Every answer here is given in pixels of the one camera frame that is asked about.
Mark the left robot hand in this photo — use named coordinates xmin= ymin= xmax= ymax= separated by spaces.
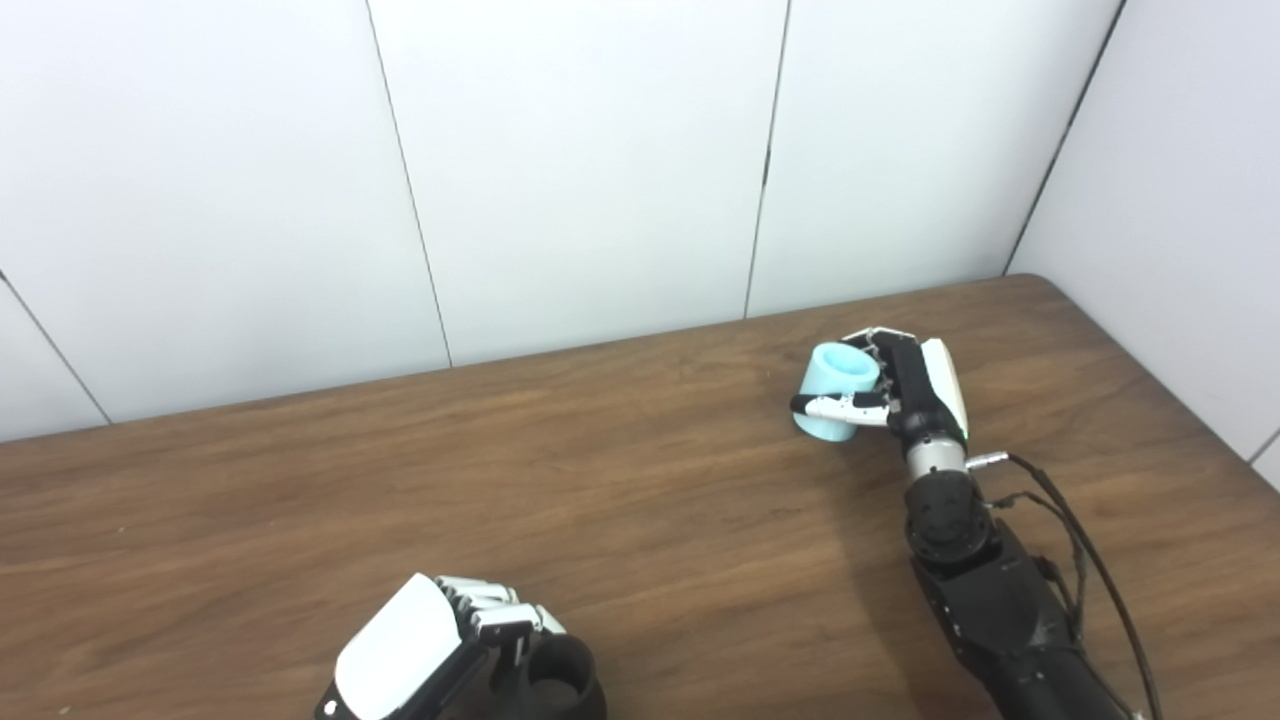
xmin=315 ymin=573 xmax=568 ymax=720

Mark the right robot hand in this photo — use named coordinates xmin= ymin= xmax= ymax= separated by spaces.
xmin=790 ymin=327 xmax=971 ymax=453

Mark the light blue cylinder cup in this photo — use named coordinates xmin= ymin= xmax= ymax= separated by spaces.
xmin=794 ymin=342 xmax=882 ymax=443

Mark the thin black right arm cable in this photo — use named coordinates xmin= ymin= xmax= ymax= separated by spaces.
xmin=985 ymin=490 xmax=1093 ymax=643

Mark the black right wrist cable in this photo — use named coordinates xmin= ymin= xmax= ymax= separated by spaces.
xmin=965 ymin=452 xmax=1163 ymax=720

